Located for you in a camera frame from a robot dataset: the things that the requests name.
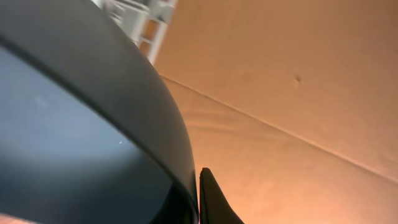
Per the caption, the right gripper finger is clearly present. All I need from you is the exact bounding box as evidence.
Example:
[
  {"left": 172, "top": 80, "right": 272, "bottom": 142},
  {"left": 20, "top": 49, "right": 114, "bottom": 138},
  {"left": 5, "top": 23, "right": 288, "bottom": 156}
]
[{"left": 200, "top": 167, "right": 243, "bottom": 224}]

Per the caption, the dark blue plate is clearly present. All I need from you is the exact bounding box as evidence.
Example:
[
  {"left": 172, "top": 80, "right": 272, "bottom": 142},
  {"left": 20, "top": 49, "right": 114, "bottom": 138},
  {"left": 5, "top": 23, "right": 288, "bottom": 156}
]
[{"left": 1, "top": 0, "right": 198, "bottom": 223}]

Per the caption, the grey dishwasher rack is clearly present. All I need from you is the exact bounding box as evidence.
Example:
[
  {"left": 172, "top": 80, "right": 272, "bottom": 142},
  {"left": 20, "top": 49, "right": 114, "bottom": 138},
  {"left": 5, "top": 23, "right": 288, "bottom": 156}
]
[{"left": 92, "top": 0, "right": 178, "bottom": 64}]

